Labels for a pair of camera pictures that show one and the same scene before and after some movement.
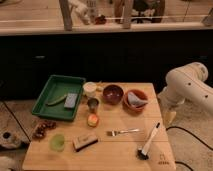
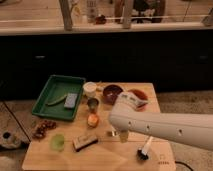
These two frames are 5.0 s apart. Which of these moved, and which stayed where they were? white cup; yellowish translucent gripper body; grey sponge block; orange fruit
Moved: yellowish translucent gripper body
Stayed: white cup; grey sponge block; orange fruit
